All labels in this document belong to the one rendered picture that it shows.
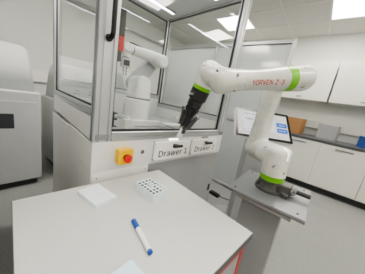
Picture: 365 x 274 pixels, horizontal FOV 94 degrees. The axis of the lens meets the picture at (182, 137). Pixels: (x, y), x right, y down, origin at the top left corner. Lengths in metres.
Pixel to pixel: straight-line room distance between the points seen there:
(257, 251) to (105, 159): 0.94
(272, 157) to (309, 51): 3.77
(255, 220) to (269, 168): 0.30
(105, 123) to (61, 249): 0.46
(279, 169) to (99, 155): 0.87
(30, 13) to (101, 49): 3.21
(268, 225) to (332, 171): 2.78
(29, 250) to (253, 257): 1.01
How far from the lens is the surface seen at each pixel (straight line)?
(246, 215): 1.11
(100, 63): 0.80
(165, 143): 1.01
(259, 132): 1.10
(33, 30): 3.95
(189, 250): 0.61
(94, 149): 0.84
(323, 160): 3.74
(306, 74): 0.98
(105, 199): 0.74
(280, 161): 1.00
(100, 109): 0.80
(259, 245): 1.17
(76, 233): 0.65
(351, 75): 4.12
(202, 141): 1.26
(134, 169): 0.97
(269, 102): 1.10
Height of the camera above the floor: 1.19
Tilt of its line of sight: 13 degrees down
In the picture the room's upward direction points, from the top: 10 degrees clockwise
